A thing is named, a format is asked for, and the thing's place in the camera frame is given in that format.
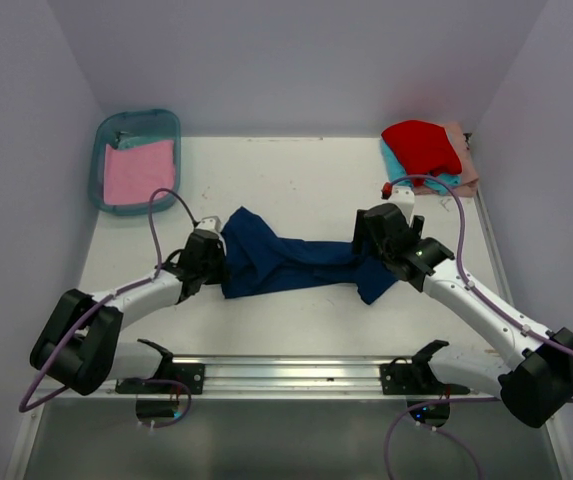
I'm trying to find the navy blue Mickey t-shirt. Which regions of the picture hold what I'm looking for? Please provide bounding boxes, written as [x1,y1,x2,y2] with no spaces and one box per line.
[221,207,397,305]

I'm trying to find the pink t-shirt in bin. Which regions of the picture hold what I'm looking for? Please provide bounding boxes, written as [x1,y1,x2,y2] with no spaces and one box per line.
[103,140,177,206]

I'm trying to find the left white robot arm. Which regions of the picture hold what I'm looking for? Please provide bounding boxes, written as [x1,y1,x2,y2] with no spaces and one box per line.
[29,228,226,395]

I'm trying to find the pink beige folded t-shirt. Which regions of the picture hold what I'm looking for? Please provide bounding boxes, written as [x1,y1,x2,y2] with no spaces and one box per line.
[413,122,479,198]

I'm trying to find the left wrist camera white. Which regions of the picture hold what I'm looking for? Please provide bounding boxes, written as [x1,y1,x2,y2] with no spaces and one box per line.
[195,216,222,235]

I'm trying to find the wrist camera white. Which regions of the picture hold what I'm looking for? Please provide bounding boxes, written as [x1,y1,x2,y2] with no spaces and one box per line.
[195,216,222,235]
[381,182,415,222]

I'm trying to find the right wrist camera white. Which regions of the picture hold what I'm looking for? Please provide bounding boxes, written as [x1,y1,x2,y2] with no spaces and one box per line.
[381,182,415,222]

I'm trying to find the teal plastic bin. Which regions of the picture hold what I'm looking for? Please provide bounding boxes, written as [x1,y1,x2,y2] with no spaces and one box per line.
[88,109,181,216]

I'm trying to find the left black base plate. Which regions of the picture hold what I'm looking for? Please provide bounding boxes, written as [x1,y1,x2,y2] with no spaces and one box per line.
[115,363,205,395]

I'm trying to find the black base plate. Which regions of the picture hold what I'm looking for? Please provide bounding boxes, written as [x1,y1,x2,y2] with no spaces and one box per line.
[379,357,470,396]
[115,363,205,395]

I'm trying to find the aluminium mounting rail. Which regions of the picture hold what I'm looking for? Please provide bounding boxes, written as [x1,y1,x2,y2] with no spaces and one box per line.
[115,355,507,400]

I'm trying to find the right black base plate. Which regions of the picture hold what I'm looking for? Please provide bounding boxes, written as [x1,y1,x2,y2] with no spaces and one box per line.
[379,357,470,396]

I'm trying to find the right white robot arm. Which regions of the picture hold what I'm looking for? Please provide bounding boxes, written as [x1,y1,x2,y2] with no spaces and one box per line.
[352,203,573,428]

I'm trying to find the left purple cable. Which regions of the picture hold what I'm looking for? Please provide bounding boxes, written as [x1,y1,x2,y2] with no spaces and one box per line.
[18,187,212,429]

